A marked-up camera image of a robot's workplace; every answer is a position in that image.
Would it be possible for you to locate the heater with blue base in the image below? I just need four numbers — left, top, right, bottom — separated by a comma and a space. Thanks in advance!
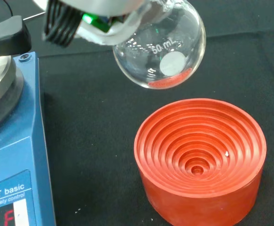
0, 15, 57, 226

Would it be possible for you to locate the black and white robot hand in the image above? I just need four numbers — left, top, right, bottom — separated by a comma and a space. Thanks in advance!
32, 0, 151, 48

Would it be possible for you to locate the orange ribbed flask stand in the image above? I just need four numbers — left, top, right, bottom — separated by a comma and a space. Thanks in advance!
133, 98, 267, 226

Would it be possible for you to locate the thin grey metal rod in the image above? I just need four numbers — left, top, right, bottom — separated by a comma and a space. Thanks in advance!
23, 12, 46, 21

